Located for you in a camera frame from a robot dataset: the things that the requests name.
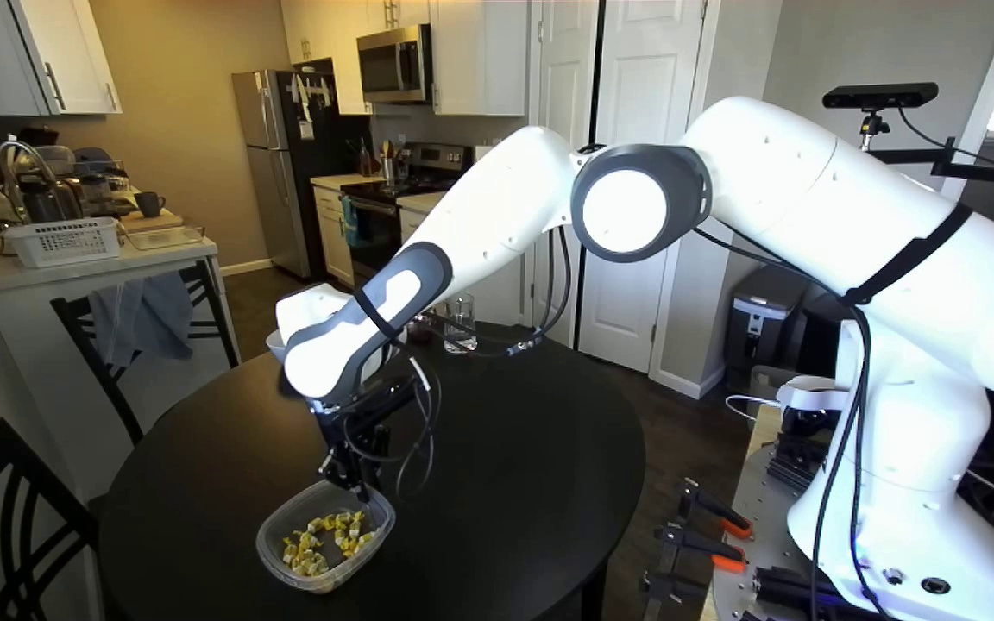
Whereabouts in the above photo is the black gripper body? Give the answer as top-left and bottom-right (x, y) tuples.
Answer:
(310, 389), (408, 464)

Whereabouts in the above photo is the clear plastic lunch box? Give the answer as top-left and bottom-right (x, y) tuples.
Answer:
(251, 476), (402, 598)

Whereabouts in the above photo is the yellow candy pile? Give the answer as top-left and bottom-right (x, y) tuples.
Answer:
(281, 511), (383, 579)

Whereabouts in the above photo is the clear drinking glass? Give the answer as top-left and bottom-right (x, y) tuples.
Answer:
(443, 290), (483, 358)

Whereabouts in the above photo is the black kitchen stove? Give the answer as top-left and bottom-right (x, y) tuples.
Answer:
(342, 137), (480, 293)

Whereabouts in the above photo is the grey hanging cloth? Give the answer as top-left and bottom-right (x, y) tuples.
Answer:
(89, 272), (196, 364)

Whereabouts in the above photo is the stainless steel refrigerator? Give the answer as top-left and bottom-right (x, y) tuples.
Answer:
(230, 58), (345, 287)

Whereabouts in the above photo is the dark mug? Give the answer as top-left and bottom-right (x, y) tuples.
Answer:
(131, 188), (170, 220)

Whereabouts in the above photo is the black cross-leg chair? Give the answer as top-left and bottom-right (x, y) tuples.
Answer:
(48, 258), (244, 445)

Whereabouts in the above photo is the stainless microwave oven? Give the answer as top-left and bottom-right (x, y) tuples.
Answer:
(356, 25), (434, 108)

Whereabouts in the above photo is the white kitchen counter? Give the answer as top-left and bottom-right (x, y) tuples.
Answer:
(0, 219), (226, 497)

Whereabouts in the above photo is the cream upper cabinet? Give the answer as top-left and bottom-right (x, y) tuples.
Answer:
(275, 0), (433, 117)

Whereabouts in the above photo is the white panel door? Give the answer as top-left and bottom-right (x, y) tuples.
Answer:
(576, 0), (712, 374)
(529, 0), (599, 350)

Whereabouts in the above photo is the black trash bin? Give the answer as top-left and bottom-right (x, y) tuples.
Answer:
(726, 258), (818, 375)

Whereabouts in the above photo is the black device white lid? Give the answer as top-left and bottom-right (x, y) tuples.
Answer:
(765, 374), (853, 494)

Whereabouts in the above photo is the dark brown bin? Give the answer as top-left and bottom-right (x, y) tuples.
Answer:
(800, 287), (864, 382)

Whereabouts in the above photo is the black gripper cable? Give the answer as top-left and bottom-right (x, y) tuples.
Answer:
(345, 343), (444, 497)

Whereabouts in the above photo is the black clamp orange handle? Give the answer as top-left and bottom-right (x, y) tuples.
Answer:
(658, 517), (748, 579)
(680, 476), (755, 545)

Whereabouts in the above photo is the white wall cabinet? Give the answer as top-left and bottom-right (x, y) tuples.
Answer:
(428, 0), (530, 120)

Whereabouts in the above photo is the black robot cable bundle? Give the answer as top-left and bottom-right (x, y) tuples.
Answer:
(810, 305), (876, 590)

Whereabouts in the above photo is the black camera bar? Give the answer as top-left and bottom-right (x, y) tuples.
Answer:
(823, 80), (941, 114)

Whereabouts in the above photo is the black camera boom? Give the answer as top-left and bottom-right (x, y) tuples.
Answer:
(857, 108), (994, 195)

